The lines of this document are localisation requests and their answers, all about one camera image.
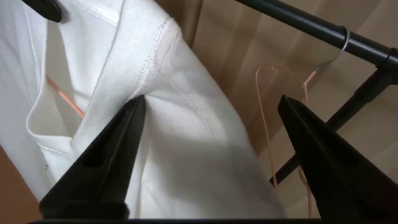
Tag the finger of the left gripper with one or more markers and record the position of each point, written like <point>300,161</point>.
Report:
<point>46,7</point>

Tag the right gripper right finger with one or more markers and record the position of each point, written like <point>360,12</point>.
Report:
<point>342,180</point>

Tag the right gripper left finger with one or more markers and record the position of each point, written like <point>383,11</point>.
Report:
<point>93,180</point>

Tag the pink clothes hanger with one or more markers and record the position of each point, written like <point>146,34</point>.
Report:
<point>65,97</point>
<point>264,118</point>

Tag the white printed t-shirt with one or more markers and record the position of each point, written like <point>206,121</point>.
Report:
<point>192,149</point>

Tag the black clothes rack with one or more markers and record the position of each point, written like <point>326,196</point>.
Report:
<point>311,26</point>

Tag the beige curtain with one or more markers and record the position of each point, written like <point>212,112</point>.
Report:
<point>233,46</point>

